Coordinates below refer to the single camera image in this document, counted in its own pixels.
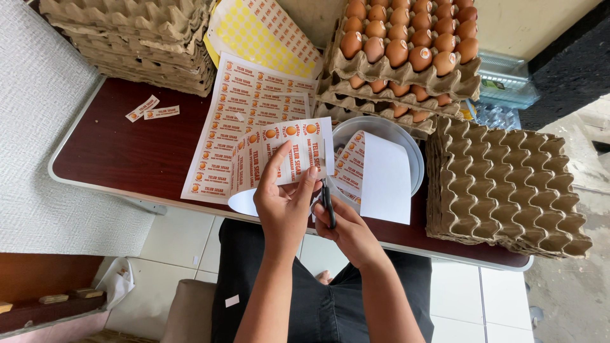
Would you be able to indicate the yellow dotted sticker backing sheet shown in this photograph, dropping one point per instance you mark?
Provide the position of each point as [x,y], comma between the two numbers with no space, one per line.
[257,33]

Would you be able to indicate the person's foot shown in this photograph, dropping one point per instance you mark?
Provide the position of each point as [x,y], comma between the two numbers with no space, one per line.
[324,277]

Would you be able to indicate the clear plastic bottles pack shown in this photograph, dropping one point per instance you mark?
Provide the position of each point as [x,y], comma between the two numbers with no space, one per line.
[495,116]

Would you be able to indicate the person's right hand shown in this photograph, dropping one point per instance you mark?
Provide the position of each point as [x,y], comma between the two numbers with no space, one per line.
[352,238]

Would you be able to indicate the curled egg label sheet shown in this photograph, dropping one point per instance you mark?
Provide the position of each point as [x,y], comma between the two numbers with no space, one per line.
[286,143]

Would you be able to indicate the flat printed label sheet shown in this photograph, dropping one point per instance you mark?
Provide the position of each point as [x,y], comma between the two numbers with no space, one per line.
[281,78]
[224,143]

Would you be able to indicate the person's left hand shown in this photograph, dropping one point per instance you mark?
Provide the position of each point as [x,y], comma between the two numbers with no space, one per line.
[281,214]

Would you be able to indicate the white round bowl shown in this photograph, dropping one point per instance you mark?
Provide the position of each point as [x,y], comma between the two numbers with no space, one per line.
[400,138]

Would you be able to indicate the folded label sheet white back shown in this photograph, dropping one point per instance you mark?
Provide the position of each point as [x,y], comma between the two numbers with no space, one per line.
[386,181]

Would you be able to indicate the white plastic bag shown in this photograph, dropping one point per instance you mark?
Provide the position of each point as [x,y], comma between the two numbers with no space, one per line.
[117,281]

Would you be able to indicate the stack of filled egg trays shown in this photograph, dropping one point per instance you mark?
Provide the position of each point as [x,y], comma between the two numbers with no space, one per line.
[405,88]

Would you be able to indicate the clear plastic containers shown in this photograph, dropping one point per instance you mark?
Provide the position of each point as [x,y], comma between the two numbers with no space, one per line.
[505,78]

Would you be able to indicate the small cut paper label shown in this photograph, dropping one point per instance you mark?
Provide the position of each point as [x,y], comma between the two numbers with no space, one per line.
[142,108]
[164,112]

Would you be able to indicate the brown cushion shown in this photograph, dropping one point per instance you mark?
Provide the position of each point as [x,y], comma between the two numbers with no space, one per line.
[188,312]

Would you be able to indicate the group of brown eggs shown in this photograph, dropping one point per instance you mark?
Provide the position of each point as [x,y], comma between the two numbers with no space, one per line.
[405,33]

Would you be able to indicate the small wooden block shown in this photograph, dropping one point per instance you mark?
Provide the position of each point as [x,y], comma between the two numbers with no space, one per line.
[86,293]
[54,298]
[5,307]

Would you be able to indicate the stack of empty egg trays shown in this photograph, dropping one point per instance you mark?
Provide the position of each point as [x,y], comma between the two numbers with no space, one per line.
[138,43]
[505,186]

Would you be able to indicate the person's black trousers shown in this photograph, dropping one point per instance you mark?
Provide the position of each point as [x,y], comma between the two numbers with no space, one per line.
[324,309]

